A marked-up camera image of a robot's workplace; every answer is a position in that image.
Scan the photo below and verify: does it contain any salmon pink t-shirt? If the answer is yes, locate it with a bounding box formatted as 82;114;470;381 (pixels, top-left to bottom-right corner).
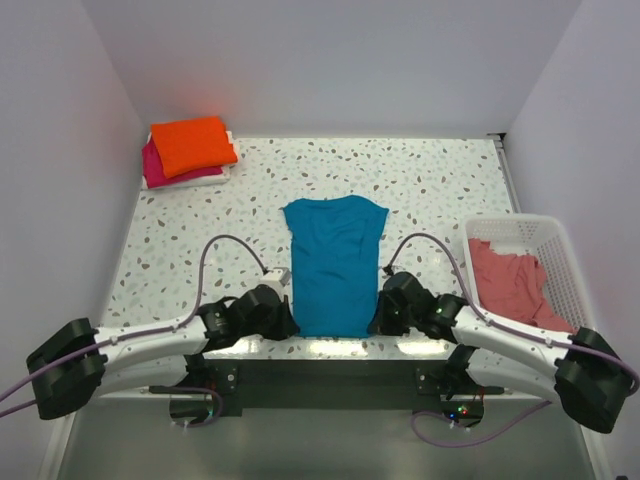
469;238;574;333

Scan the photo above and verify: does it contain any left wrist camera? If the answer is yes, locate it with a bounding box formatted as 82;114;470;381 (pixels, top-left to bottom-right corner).
260;267;291;297

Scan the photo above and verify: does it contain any white plastic basket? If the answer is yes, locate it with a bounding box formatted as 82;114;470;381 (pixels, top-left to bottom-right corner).
463;214;594;333

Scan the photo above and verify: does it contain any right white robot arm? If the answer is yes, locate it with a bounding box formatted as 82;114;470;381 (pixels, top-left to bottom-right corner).
368;272;639;434

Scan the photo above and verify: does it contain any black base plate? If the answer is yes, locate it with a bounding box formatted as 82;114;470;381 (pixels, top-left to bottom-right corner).
176;359;482;416

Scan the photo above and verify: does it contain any aluminium frame rail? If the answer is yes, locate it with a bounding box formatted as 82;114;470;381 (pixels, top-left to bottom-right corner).
37;413;76;480

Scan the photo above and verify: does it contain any folded magenta t-shirt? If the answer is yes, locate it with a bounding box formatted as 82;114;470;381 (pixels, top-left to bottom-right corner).
142;142;226;187

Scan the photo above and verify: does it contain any blue t-shirt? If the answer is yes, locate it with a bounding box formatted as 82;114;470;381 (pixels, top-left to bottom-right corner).
283;195;389;338

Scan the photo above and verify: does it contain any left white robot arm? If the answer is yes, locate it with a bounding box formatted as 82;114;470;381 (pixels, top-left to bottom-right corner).
26;284;300;420

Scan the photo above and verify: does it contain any folded orange t-shirt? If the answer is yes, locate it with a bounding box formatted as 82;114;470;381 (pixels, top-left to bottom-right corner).
150;117;238;178

